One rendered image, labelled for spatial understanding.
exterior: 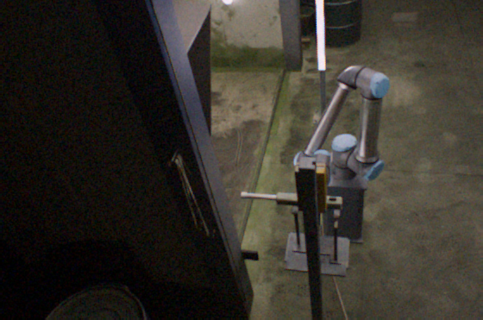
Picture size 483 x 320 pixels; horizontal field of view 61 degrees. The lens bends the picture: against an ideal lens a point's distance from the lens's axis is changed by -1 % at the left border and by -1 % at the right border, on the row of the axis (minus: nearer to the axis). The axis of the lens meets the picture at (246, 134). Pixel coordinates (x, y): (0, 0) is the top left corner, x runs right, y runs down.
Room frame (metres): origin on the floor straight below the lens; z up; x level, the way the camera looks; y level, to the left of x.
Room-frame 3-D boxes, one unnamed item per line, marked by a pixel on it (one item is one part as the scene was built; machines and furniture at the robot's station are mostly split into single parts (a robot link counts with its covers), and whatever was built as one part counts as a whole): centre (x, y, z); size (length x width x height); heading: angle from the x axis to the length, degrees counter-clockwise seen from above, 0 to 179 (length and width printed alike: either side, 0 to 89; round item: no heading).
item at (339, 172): (1.84, -0.60, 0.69); 0.19 x 0.19 x 0.10
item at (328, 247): (1.19, -0.25, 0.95); 0.26 x 0.15 x 0.32; 70
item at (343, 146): (1.83, -0.60, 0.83); 0.17 x 0.15 x 0.18; 30
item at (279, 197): (1.26, -0.15, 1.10); 0.49 x 0.05 x 0.23; 70
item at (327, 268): (1.18, -0.24, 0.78); 0.31 x 0.23 x 0.01; 70
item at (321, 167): (1.10, -0.22, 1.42); 0.12 x 0.06 x 0.26; 70
